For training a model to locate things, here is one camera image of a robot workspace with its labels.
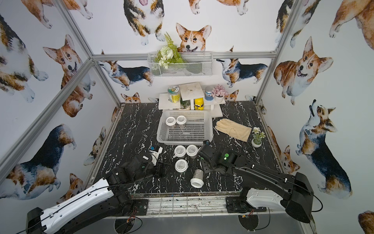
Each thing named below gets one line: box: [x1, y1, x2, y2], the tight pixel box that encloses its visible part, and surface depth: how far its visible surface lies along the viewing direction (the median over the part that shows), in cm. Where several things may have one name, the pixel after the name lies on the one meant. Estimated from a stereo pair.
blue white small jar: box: [204, 87, 214, 101], surface depth 100 cm
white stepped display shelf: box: [157, 82, 226, 118], surface depth 103 cm
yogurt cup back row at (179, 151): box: [173, 145, 187, 158], surface depth 89 cm
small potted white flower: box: [251, 126, 267, 148], surface depth 94 cm
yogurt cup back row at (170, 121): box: [165, 116, 177, 127], surface depth 102 cm
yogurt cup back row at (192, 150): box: [186, 144, 199, 159], surface depth 89 cm
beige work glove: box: [214, 118, 253, 143], surface depth 106 cm
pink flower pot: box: [211, 83, 229, 103], surface depth 97 cm
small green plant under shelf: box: [179, 96, 191, 111], surface depth 112 cm
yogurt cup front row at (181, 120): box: [176, 115, 187, 125], surface depth 103 cm
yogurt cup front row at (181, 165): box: [174, 158, 188, 174], surface depth 83 cm
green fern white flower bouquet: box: [153, 31, 185, 70], surface depth 82 cm
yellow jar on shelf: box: [193, 97, 205, 111], surface depth 111 cm
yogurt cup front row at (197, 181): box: [189, 168, 205, 189], surface depth 80 cm
